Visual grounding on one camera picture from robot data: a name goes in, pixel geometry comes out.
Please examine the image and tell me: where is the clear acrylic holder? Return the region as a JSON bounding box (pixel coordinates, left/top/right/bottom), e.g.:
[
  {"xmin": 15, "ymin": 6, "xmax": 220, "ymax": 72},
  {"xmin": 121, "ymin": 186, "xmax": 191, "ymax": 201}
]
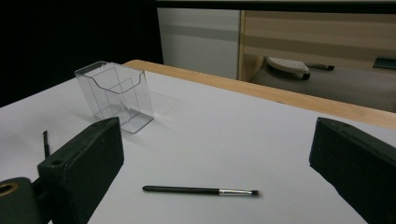
[{"xmin": 74, "ymin": 60, "xmax": 155, "ymax": 134}]

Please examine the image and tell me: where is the black makeup brush silver ferrule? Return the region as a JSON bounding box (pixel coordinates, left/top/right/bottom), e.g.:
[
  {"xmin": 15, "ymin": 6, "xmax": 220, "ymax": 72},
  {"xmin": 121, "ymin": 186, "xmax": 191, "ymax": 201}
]
[{"xmin": 142, "ymin": 185, "xmax": 261, "ymax": 197}]

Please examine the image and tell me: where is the white rounded object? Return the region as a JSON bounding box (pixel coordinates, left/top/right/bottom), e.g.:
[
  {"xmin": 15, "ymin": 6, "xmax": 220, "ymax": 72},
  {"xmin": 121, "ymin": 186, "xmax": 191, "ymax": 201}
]
[{"xmin": 266, "ymin": 56, "xmax": 311, "ymax": 81}]

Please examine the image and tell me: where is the dark flat object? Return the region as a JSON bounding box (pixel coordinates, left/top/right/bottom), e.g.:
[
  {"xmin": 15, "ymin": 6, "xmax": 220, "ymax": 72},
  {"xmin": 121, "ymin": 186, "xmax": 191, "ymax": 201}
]
[{"xmin": 372, "ymin": 55, "xmax": 396, "ymax": 71}]

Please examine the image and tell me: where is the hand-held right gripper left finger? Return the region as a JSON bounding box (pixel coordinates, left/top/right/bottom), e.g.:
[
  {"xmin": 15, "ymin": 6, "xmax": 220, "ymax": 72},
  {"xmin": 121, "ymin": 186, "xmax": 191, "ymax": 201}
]
[{"xmin": 36, "ymin": 117, "xmax": 125, "ymax": 224}]

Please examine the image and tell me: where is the white cabinet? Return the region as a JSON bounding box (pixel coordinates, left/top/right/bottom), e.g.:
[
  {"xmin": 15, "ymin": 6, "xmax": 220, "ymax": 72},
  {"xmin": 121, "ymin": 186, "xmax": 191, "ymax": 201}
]
[{"xmin": 156, "ymin": 7, "xmax": 241, "ymax": 80}]

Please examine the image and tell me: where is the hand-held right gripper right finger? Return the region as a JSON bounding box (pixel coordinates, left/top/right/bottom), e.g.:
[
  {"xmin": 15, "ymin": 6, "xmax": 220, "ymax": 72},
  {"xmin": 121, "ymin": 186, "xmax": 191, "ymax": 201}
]
[{"xmin": 308, "ymin": 117, "xmax": 396, "ymax": 224}]

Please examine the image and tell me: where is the wooden panel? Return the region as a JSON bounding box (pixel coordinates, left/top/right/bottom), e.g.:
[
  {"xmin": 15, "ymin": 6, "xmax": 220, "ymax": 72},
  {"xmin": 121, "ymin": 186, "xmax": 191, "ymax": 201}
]
[{"xmin": 237, "ymin": 9, "xmax": 396, "ymax": 82}]

